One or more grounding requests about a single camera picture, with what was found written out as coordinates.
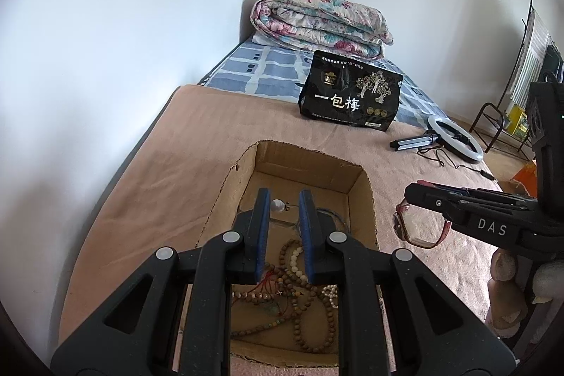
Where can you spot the black snack bag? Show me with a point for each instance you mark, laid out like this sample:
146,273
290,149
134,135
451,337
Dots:
341,90

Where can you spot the pink bed blanket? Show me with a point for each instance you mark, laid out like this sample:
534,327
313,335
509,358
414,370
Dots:
166,193

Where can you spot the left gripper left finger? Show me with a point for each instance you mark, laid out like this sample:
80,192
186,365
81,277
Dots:
253,227

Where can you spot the right hand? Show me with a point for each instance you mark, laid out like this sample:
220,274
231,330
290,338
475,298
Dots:
508,303

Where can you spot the red strap wristwatch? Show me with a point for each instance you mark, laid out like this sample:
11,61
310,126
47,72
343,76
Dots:
418,218

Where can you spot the cardboard box tray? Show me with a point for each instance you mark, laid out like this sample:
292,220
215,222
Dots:
286,169

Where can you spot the white ring light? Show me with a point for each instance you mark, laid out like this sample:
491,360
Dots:
456,139

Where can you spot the black metal rack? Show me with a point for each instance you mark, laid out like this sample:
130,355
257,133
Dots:
496,124

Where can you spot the striped hanging towel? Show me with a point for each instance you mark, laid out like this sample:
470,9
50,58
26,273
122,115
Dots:
530,59

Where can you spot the black folded tripod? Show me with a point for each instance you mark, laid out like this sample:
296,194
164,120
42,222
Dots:
414,143

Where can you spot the folded floral quilt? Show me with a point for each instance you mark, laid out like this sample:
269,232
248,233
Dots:
335,26

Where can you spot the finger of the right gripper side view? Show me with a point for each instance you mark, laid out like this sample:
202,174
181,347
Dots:
445,199

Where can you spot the brown wooden bead mala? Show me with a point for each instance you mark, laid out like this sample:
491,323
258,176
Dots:
284,310

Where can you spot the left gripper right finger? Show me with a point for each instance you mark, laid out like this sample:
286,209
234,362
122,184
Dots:
320,229

